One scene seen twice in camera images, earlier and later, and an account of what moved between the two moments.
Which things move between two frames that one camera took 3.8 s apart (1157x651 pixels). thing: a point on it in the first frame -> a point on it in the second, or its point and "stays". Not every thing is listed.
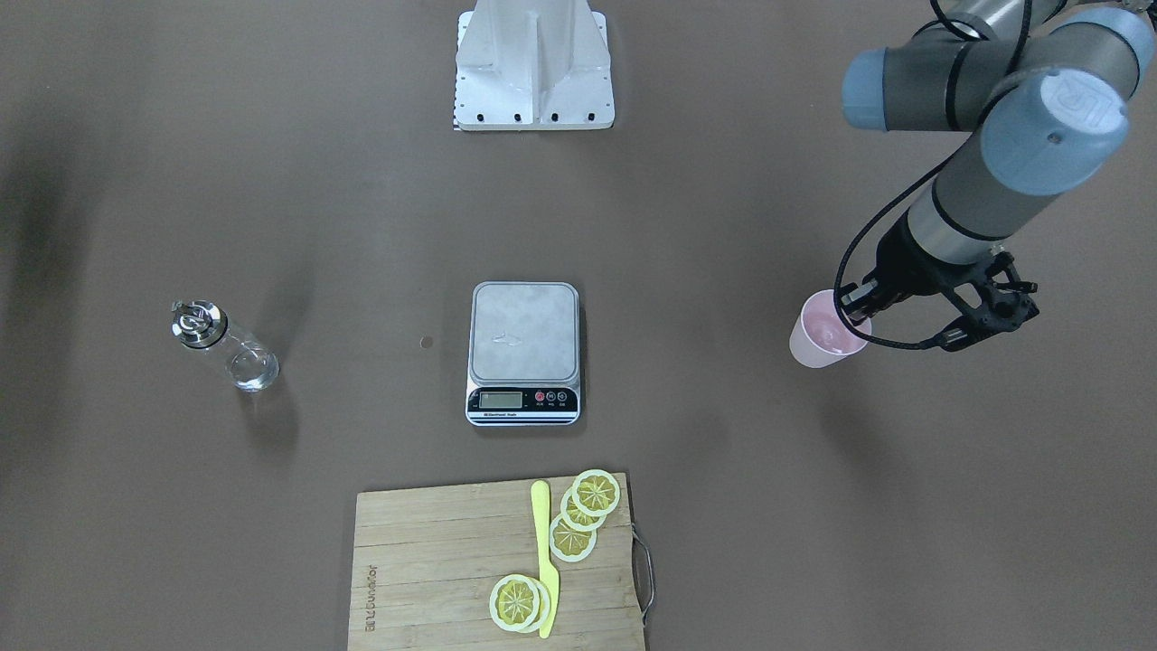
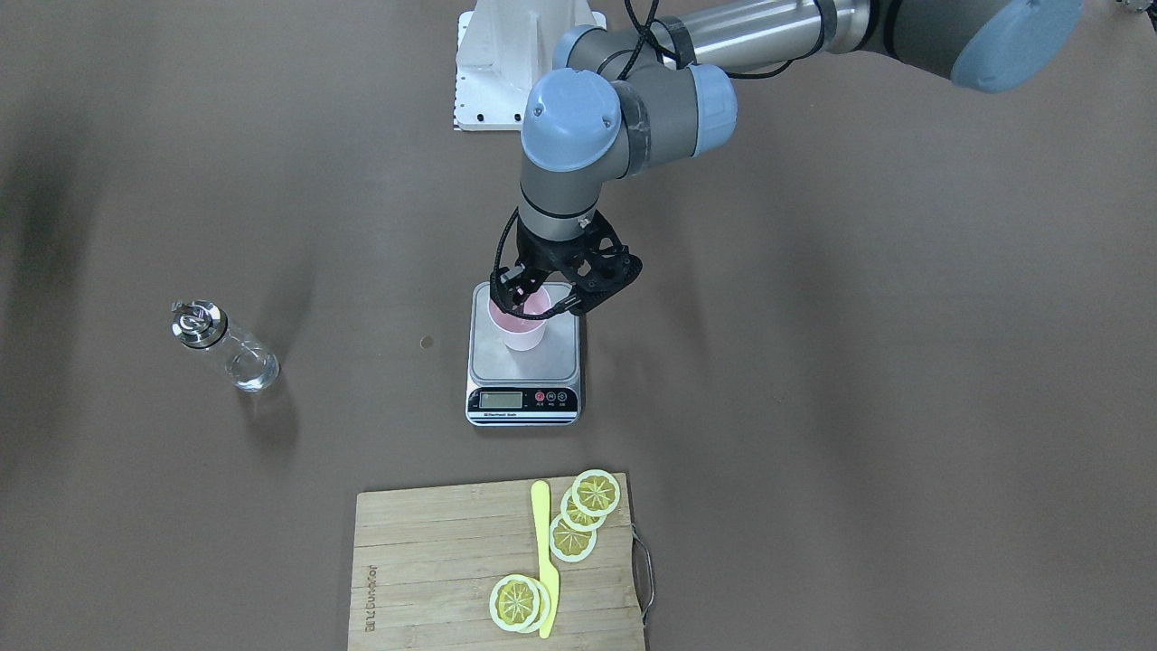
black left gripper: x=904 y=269 -> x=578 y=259
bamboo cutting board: x=425 y=561 stays
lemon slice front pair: x=520 y=603 stays
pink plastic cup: x=821 y=337 -> x=523 y=334
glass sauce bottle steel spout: x=249 y=365 stays
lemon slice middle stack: x=576 y=519 stays
